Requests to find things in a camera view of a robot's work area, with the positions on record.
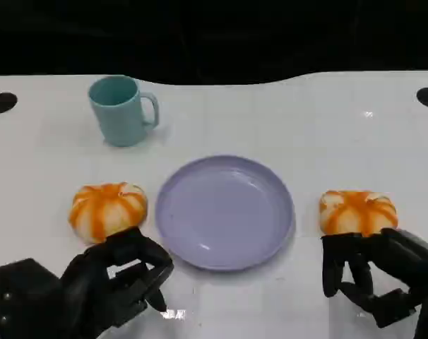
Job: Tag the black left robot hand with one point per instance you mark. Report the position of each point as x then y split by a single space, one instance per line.
90 275

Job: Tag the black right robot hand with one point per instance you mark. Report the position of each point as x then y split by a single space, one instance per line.
408 254

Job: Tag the orange and white bread roll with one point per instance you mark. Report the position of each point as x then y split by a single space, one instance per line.
357 212
108 212

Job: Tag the lilac plate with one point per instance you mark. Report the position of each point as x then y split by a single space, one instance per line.
224 212

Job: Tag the pale green mug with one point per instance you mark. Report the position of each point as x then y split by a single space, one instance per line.
118 116

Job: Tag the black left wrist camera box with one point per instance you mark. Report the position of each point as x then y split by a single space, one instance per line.
23 300

